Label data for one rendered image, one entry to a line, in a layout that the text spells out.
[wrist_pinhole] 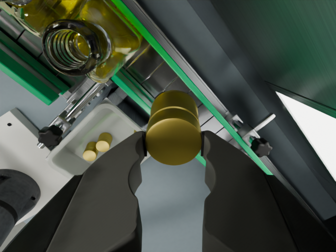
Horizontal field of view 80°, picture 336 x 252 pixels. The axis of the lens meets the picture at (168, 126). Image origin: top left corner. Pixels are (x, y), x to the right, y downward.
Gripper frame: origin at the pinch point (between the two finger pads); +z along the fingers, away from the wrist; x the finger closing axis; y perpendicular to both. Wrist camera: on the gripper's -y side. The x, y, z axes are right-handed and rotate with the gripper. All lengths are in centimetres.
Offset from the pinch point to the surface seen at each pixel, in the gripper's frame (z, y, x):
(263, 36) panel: 11.3, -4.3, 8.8
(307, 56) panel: 6.6, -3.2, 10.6
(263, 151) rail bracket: 15.8, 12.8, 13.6
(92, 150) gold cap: 30.0, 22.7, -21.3
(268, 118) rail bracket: 21.4, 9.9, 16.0
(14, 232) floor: 88, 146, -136
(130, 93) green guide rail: 17.9, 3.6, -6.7
